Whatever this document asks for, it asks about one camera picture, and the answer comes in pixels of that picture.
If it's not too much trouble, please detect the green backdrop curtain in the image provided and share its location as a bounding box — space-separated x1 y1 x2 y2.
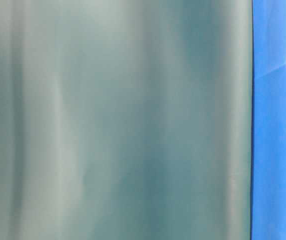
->
0 0 252 240

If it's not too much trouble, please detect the blue table cloth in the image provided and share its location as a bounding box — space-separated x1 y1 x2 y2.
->
251 0 286 240

